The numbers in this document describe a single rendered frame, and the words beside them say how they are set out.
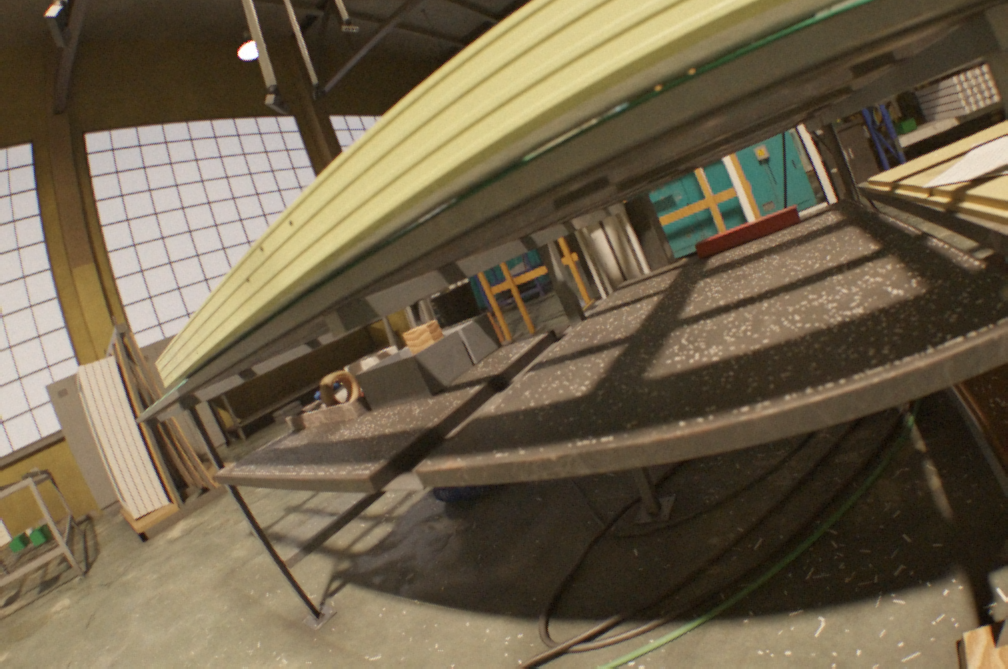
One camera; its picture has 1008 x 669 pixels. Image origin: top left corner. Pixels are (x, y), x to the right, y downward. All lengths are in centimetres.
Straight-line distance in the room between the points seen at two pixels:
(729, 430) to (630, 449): 10
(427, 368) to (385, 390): 14
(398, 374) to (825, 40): 99
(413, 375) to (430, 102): 78
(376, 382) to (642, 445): 81
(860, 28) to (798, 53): 5
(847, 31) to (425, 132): 31
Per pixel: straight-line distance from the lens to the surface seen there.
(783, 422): 42
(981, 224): 67
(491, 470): 55
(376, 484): 72
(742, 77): 33
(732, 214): 532
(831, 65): 37
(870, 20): 36
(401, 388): 109
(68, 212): 841
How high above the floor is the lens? 79
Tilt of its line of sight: 3 degrees down
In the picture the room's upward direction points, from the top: 24 degrees counter-clockwise
